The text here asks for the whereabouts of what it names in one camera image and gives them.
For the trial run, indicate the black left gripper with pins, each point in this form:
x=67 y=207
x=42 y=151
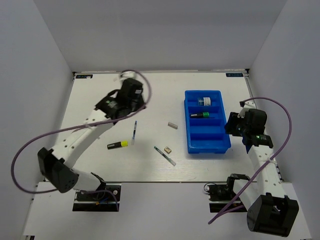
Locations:
x=141 y=103

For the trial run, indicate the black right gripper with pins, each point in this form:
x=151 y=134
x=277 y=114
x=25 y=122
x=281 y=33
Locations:
x=230 y=126

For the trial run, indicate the blue refill pen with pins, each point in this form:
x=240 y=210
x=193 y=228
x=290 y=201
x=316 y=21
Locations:
x=134 y=133

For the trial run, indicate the yellow cap black highlighter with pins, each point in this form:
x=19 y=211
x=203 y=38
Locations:
x=116 y=145

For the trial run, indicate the green cap black highlighter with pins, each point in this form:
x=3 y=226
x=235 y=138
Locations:
x=200 y=115

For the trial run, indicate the grey eraser bar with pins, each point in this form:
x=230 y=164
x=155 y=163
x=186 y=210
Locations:
x=172 y=125

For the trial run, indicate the small tan eraser block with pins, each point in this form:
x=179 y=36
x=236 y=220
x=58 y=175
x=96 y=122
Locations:
x=167 y=150

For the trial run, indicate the green refill pen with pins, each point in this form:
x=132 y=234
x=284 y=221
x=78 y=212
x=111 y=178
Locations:
x=165 y=156

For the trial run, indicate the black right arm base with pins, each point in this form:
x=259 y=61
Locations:
x=219 y=192

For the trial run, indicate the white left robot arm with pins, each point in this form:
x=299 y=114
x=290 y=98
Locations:
x=57 y=163

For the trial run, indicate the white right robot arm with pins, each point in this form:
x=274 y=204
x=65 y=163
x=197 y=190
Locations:
x=269 y=209

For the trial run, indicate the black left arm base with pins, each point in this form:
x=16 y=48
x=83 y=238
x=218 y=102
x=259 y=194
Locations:
x=95 y=202

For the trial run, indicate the blue compartment tray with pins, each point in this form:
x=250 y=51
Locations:
x=205 y=135

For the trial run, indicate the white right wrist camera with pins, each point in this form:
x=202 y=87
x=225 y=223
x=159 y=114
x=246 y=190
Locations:
x=246 y=106

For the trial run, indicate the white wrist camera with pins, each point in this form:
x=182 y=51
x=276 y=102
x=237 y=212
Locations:
x=246 y=106
x=127 y=74

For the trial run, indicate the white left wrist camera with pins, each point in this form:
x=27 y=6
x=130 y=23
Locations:
x=127 y=74

